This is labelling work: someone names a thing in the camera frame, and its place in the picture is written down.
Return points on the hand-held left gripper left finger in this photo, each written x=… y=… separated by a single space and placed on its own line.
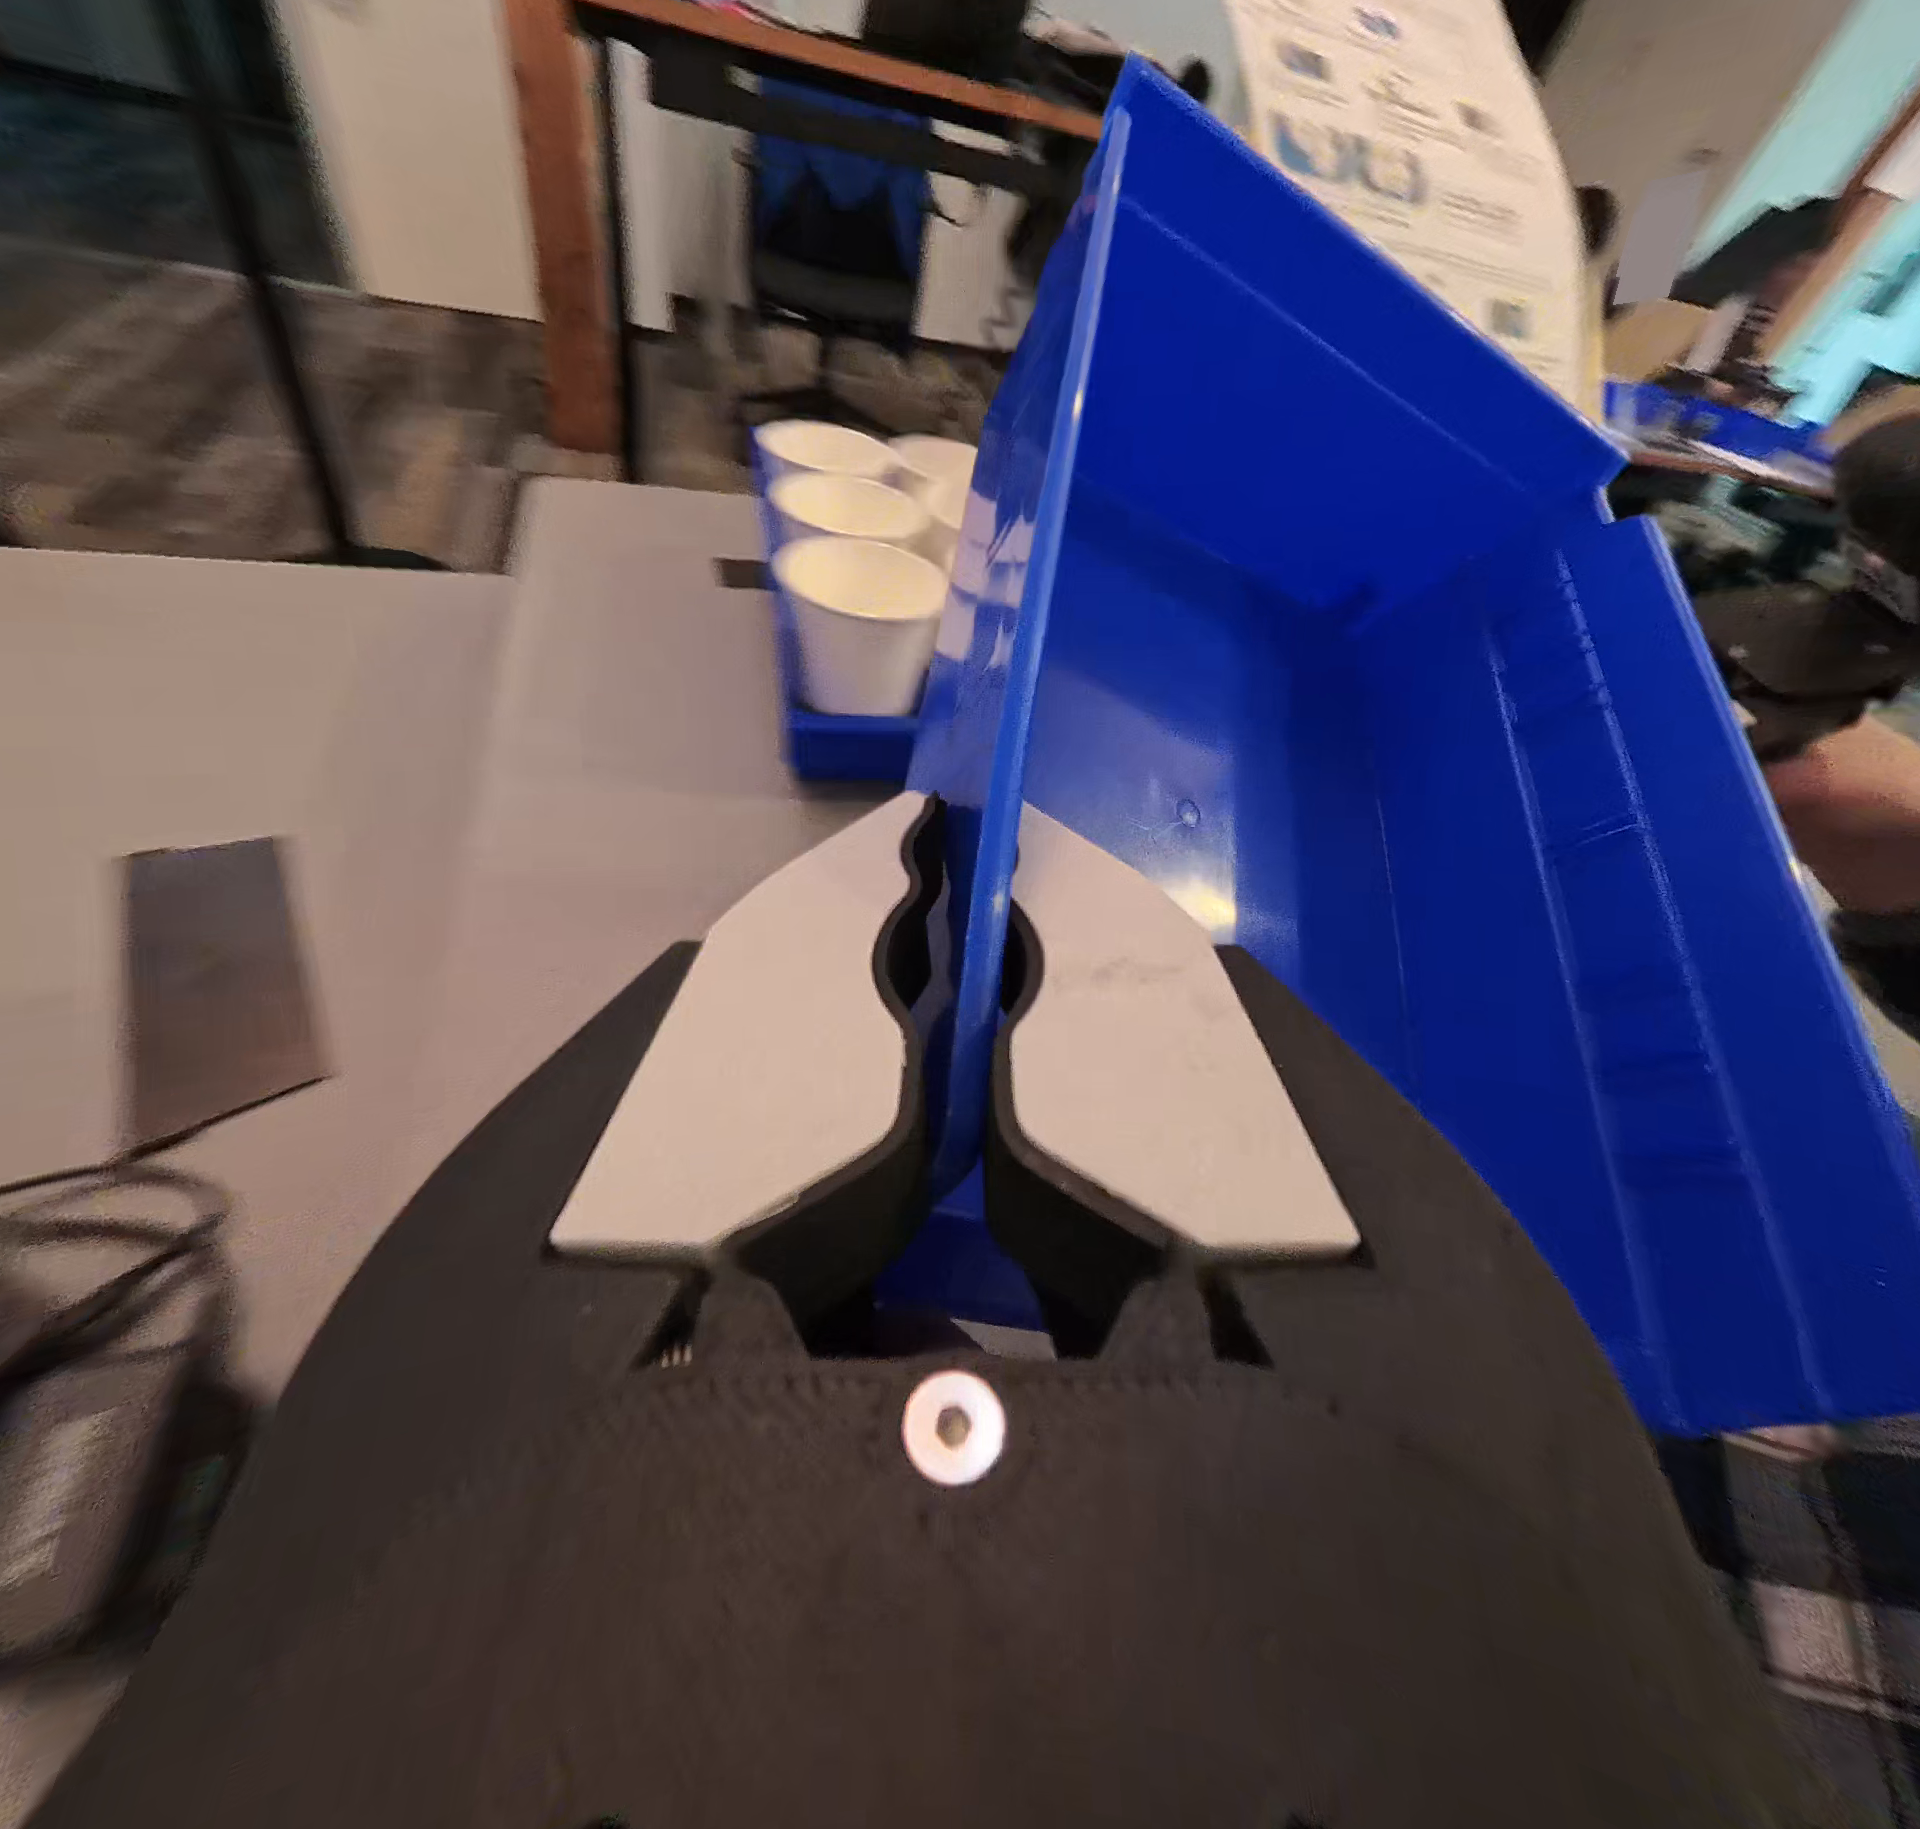
x=751 y=1081

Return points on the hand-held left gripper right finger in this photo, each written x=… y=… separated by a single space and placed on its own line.
x=1170 y=1110

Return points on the large blue plastic bin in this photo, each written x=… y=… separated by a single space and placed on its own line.
x=1320 y=691

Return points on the small blue plastic tray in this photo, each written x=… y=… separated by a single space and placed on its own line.
x=841 y=735

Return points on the white paper cup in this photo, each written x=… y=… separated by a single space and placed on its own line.
x=816 y=446
x=947 y=517
x=847 y=506
x=937 y=458
x=862 y=636

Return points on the dark grey tape patch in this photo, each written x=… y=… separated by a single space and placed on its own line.
x=221 y=981

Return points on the grey device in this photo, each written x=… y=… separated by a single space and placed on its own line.
x=91 y=1485

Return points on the blue bin with clutter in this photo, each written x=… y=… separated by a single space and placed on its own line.
x=1710 y=428

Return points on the blue office chair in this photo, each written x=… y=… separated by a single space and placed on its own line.
x=836 y=209

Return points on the wooden desk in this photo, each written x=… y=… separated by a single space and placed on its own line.
x=576 y=179

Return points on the white printed poster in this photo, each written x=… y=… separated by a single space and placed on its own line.
x=1411 y=133

